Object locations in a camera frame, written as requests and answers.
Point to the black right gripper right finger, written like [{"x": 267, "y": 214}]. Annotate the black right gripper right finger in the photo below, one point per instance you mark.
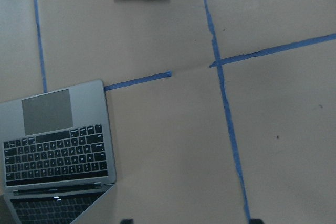
[{"x": 256, "y": 221}]

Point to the grey laptop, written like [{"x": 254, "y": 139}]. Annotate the grey laptop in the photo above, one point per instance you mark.
[{"x": 56, "y": 154}]

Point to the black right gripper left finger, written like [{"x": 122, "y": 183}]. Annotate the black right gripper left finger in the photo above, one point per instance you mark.
[{"x": 127, "y": 221}]

